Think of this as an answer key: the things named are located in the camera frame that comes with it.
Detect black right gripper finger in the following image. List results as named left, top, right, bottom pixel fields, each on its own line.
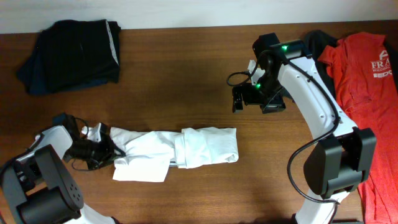
left=260, top=93, right=286, bottom=114
left=232, top=86, right=243, bottom=113

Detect white t-shirt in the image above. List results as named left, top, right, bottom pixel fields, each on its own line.
left=110, top=127, right=239, bottom=182

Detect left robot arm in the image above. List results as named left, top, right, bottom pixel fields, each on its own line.
left=1, top=113, right=125, bottom=224

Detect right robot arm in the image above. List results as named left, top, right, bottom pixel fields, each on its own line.
left=231, top=33, right=376, bottom=223

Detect dark green t-shirt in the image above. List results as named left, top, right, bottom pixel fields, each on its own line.
left=303, top=30, right=397, bottom=98

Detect red printed t-shirt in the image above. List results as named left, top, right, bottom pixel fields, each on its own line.
left=319, top=32, right=397, bottom=223

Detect folded navy garment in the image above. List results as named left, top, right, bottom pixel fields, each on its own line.
left=16, top=47, right=108, bottom=96

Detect folded black garment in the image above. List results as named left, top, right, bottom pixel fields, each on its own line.
left=39, top=19, right=121, bottom=92

